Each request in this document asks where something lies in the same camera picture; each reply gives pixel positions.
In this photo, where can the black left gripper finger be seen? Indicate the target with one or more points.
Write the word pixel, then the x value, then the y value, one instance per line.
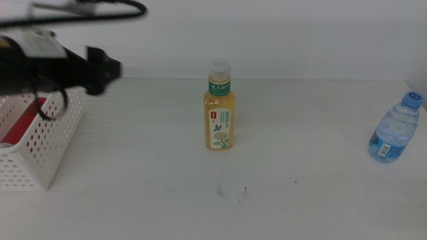
pixel 98 87
pixel 106 70

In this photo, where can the red cola can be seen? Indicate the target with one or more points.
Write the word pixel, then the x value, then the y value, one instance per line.
pixel 20 126

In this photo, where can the yellow tea bottle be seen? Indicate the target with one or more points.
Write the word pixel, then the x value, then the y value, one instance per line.
pixel 219 110

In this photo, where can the water bottle with blue cap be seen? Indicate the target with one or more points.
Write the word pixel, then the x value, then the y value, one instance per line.
pixel 395 130

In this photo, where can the white perforated plastic basket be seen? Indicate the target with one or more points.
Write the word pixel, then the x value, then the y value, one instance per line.
pixel 40 156

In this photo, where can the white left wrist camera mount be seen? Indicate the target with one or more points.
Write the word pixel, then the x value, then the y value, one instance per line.
pixel 43 46

